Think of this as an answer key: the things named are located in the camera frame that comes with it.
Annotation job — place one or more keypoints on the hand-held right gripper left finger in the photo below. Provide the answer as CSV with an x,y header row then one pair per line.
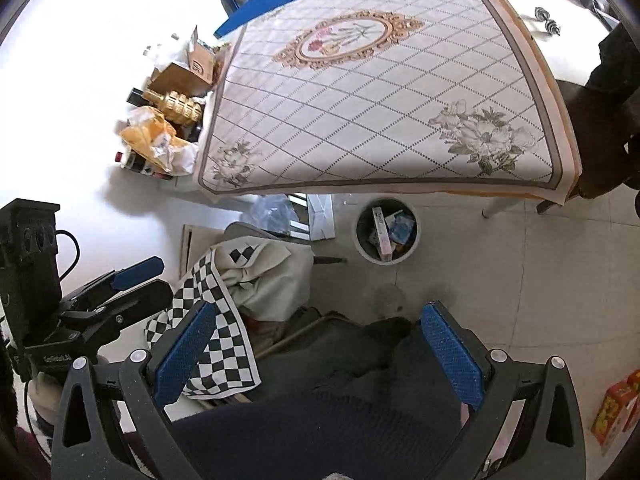
x,y
185,355

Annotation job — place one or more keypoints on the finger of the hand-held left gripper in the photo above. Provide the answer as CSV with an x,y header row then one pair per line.
x,y
135,272
140,300

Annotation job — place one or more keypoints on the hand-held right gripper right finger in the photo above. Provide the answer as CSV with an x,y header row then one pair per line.
x,y
452,355

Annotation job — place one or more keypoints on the blue plastic packet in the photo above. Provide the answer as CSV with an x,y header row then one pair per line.
x,y
402,230

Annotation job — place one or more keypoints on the long white box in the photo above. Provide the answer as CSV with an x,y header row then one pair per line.
x,y
384,235

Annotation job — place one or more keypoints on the grey round waste bin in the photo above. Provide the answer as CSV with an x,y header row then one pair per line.
x,y
361,245

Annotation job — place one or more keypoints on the black white checkered cloth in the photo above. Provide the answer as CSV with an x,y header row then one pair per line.
x,y
225,340

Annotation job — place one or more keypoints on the wooden board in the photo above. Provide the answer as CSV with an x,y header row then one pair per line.
x,y
195,250

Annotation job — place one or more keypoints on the dark glass bottle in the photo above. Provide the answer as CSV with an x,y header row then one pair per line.
x,y
131,161

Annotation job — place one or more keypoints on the beige tote bag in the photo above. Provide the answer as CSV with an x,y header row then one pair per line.
x,y
275,280

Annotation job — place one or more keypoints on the yellow plastic bag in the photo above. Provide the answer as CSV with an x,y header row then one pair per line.
x,y
150,135

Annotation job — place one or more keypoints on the person's dark trousers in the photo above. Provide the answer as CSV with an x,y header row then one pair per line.
x,y
325,410

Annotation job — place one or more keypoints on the clear plastic bag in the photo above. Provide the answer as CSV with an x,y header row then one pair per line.
x,y
270,212

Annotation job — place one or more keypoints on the gold bottle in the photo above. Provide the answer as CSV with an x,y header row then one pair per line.
x,y
177,105

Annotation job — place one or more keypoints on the orange carton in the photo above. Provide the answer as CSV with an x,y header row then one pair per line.
x,y
617,407

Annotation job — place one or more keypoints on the cardboard box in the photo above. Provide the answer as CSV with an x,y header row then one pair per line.
x,y
185,72

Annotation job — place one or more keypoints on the patterned tablecloth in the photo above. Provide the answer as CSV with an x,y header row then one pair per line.
x,y
375,100

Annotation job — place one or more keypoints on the blue board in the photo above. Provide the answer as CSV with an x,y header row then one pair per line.
x,y
260,7

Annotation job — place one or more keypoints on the chrome dumbbell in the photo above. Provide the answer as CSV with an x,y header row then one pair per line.
x,y
547,21

